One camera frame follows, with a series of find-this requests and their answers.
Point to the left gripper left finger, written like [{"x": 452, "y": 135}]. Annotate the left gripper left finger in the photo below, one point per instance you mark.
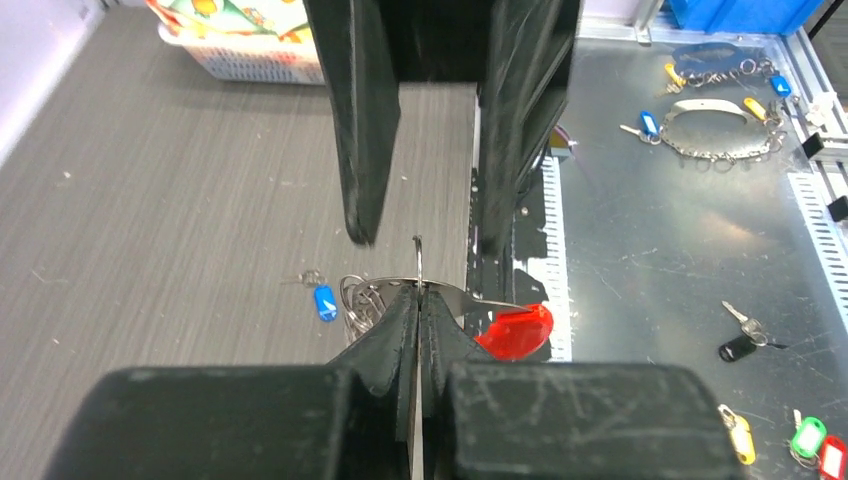
[{"x": 347, "y": 419}]

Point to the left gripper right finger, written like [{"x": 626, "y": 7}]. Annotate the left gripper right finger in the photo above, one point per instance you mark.
[{"x": 488, "y": 419}]

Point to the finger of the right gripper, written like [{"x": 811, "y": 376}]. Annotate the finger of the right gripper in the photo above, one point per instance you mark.
[
  {"x": 352, "y": 45},
  {"x": 524, "y": 93}
]

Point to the colourful patterned cloth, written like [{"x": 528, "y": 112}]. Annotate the colourful patterned cloth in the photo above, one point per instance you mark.
[{"x": 285, "y": 19}]

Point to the white plastic basket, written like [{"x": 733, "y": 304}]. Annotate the white plastic basket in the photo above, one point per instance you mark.
[{"x": 255, "y": 58}]

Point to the blue tag key on floor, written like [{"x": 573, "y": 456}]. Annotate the blue tag key on floor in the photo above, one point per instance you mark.
[{"x": 648, "y": 130}]

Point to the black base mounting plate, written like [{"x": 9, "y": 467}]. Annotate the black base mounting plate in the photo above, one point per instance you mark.
[{"x": 506, "y": 277}]

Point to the key with yellow tag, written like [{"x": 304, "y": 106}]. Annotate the key with yellow tag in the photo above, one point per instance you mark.
[{"x": 740, "y": 434}]

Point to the key with black fob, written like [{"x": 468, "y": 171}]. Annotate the key with black fob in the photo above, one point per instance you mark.
[{"x": 752, "y": 336}]

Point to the blue plastic crate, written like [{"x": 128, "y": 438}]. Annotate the blue plastic crate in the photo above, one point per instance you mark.
[{"x": 781, "y": 17}]

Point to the green tag key on floor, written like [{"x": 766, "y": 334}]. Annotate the green tag key on floor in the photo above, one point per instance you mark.
[{"x": 804, "y": 445}]

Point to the red tag key on floor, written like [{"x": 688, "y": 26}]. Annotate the red tag key on floor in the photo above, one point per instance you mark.
[{"x": 832, "y": 458}]

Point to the metal chain keyring holder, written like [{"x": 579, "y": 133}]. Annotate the metal chain keyring holder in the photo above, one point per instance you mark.
[{"x": 720, "y": 130}]

